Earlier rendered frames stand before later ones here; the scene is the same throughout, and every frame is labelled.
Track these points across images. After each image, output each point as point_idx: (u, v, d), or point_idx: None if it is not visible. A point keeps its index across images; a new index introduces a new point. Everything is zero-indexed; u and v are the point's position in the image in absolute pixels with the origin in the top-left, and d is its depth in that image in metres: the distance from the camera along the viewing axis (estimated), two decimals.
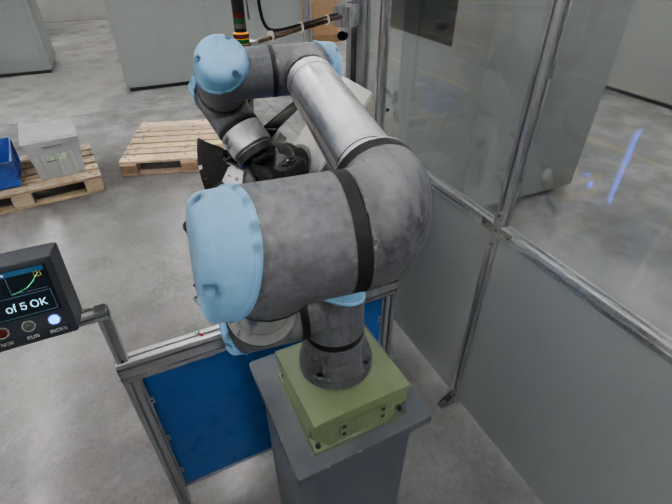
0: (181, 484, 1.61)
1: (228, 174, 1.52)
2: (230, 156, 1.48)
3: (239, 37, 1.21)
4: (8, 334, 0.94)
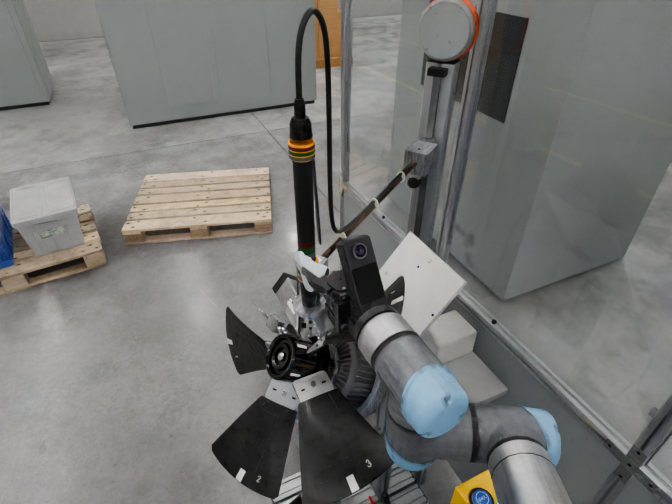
0: None
1: (273, 387, 1.15)
2: (278, 372, 1.10)
3: None
4: None
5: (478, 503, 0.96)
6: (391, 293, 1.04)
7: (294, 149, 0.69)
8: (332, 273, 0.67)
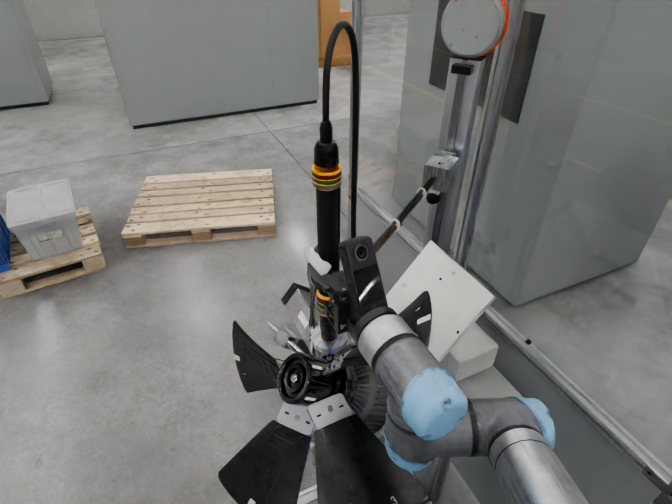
0: None
1: (285, 411, 1.06)
2: (291, 395, 1.02)
3: (327, 303, 0.76)
4: None
5: None
6: (416, 311, 0.95)
7: (319, 177, 0.62)
8: (332, 274, 0.67)
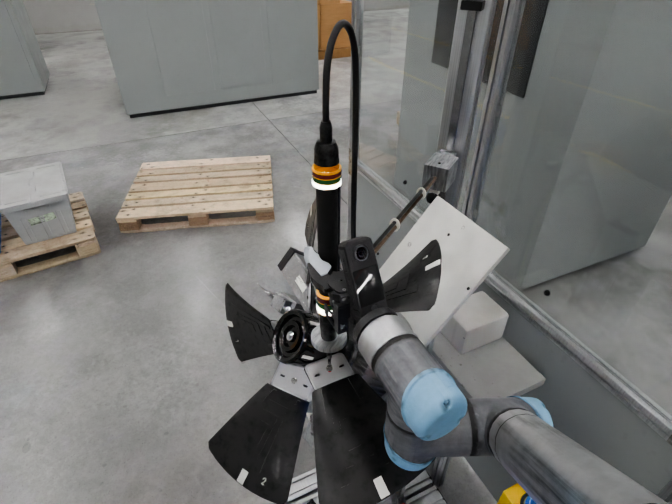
0: None
1: (280, 374, 0.97)
2: (287, 354, 0.93)
3: (327, 303, 0.76)
4: None
5: None
6: (424, 259, 0.86)
7: (319, 176, 0.62)
8: (332, 274, 0.67)
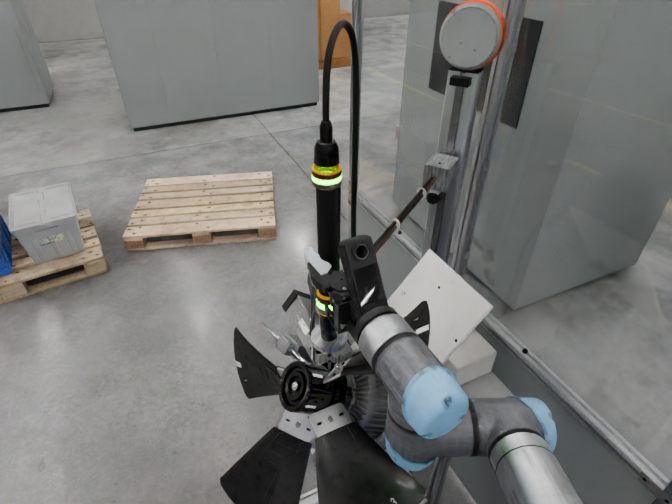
0: None
1: (286, 418, 1.08)
2: (292, 403, 1.03)
3: (327, 303, 0.76)
4: None
5: None
6: (415, 321, 0.96)
7: (319, 176, 0.62)
8: (332, 273, 0.67)
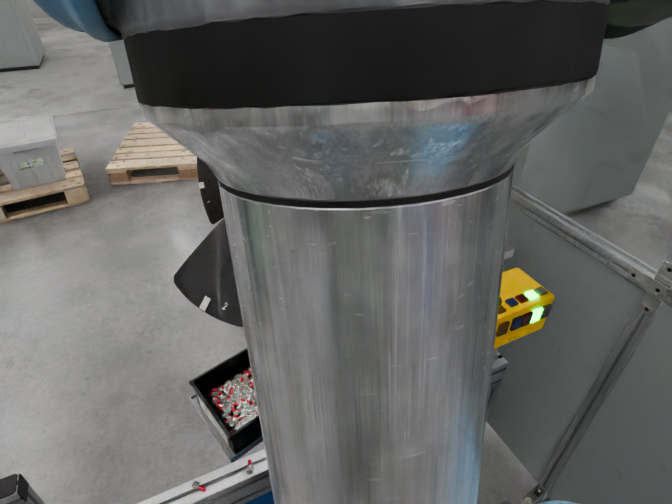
0: None
1: None
2: None
3: None
4: None
5: None
6: None
7: None
8: None
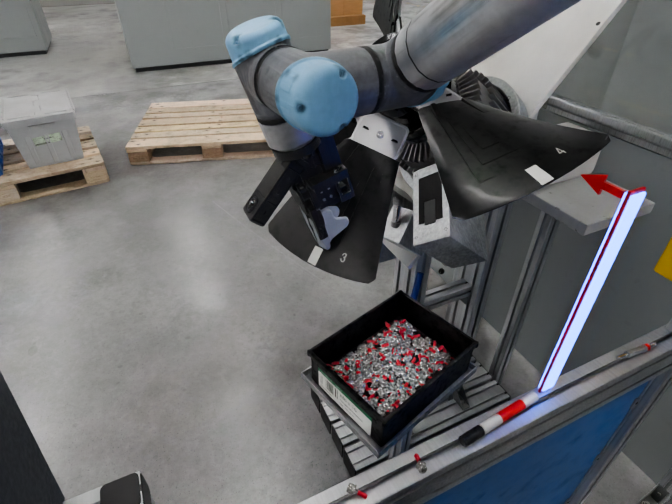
0: None
1: None
2: None
3: None
4: None
5: None
6: (554, 151, 0.56)
7: None
8: (305, 214, 0.67)
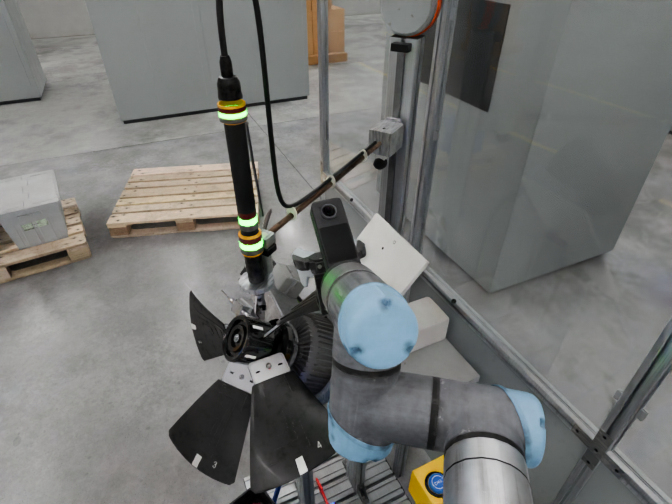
0: None
1: None
2: (229, 341, 1.11)
3: (247, 243, 0.80)
4: None
5: (433, 487, 0.93)
6: (316, 444, 0.90)
7: (222, 110, 0.66)
8: (316, 252, 0.66)
